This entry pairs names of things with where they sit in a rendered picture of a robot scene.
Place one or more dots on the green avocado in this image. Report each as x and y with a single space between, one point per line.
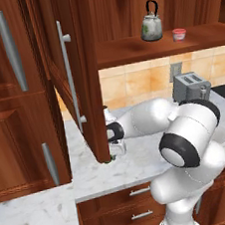
108 160

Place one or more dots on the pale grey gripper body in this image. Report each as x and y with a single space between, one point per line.
118 148

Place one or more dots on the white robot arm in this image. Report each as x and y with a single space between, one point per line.
187 131

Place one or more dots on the grey wall socket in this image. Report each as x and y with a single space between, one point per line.
176 71

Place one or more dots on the open wooden cabinet door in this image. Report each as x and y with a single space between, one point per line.
85 71

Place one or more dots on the wooden panelled cupboard door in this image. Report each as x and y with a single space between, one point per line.
12 147

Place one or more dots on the silver toaster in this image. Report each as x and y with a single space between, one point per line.
189 86

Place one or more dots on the open wooden wall cabinet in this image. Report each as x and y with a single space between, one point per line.
136 47

